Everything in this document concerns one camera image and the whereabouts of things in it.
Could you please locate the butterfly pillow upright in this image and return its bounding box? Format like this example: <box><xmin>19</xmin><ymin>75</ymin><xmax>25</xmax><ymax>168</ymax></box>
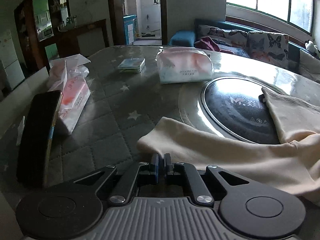
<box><xmin>247</xmin><ymin>31</ymin><xmax>289</xmax><ymax>69</ymax></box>

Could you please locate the blue corner sofa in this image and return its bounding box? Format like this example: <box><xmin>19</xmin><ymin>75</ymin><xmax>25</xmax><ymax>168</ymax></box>
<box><xmin>169</xmin><ymin>19</ymin><xmax>319</xmax><ymax>82</ymax></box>

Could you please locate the white pink tissue pack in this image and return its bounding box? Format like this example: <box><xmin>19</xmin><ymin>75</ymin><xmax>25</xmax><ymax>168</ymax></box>
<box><xmin>157</xmin><ymin>47</ymin><xmax>214</xmax><ymax>84</ymax></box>

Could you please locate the butterfly pillow lying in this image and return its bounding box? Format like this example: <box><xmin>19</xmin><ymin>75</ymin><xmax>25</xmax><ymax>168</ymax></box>
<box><xmin>197</xmin><ymin>25</ymin><xmax>249</xmax><ymax>58</ymax></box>

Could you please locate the cream fabric garment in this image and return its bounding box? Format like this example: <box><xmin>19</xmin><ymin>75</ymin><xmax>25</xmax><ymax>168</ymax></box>
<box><xmin>137</xmin><ymin>88</ymin><xmax>319</xmax><ymax>204</ymax></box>

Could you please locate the small flat card box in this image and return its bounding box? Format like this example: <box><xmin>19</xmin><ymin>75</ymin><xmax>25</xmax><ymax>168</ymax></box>
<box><xmin>117</xmin><ymin>58</ymin><xmax>145</xmax><ymax>73</ymax></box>

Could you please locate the magenta garment on sofa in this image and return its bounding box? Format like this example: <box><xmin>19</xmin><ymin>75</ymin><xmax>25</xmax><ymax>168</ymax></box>
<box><xmin>194</xmin><ymin>36</ymin><xmax>234</xmax><ymax>55</ymax></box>

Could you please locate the grey cushion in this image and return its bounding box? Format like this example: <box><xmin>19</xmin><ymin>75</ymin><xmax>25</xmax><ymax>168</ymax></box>
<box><xmin>299</xmin><ymin>50</ymin><xmax>319</xmax><ymax>80</ymax></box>

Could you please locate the quilted grey star table cover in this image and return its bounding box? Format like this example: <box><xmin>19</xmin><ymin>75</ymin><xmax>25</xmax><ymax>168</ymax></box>
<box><xmin>0</xmin><ymin>44</ymin><xmax>320</xmax><ymax>205</ymax></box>

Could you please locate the dark wooden cabinet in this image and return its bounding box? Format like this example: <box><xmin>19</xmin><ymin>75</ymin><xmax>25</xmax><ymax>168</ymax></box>
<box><xmin>14</xmin><ymin>0</ymin><xmax>111</xmax><ymax>74</ymax></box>

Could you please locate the panda plush toy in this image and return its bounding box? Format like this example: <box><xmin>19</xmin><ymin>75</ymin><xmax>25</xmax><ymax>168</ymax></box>
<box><xmin>305</xmin><ymin>40</ymin><xmax>319</xmax><ymax>57</ymax></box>

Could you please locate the pink tissue pack near edge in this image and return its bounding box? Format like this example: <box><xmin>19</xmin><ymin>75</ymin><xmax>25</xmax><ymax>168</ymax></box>
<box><xmin>48</xmin><ymin>54</ymin><xmax>91</xmax><ymax>135</ymax></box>

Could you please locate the round black induction cooktop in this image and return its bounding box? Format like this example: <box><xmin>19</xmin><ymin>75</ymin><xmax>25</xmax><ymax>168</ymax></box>
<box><xmin>201</xmin><ymin>76</ymin><xmax>280</xmax><ymax>145</ymax></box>

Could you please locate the white refrigerator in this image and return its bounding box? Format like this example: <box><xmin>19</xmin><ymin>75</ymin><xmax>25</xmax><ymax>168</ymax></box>
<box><xmin>0</xmin><ymin>29</ymin><xmax>25</xmax><ymax>90</ymax></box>

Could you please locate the blue white small cabinet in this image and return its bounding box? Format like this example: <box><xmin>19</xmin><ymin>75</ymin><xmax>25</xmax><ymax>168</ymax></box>
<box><xmin>123</xmin><ymin>15</ymin><xmax>137</xmax><ymax>45</ymax></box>

